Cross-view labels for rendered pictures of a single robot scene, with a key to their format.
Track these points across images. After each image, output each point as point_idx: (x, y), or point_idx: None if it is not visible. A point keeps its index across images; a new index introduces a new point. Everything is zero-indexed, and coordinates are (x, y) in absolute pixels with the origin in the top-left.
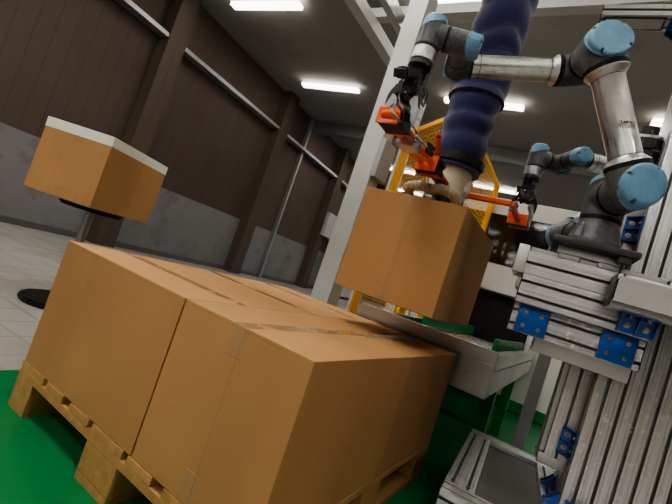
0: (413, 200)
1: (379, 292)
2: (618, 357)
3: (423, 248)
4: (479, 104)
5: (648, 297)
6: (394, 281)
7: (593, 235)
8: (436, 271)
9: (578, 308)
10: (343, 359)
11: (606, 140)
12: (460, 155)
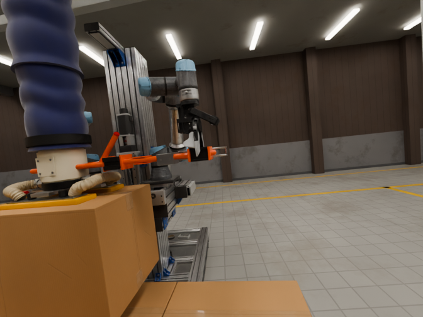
0: (129, 197)
1: (140, 282)
2: (174, 212)
3: (145, 225)
4: (81, 88)
5: (192, 189)
6: (142, 263)
7: (170, 173)
8: (153, 233)
9: (174, 204)
10: (270, 280)
11: (179, 136)
12: (90, 139)
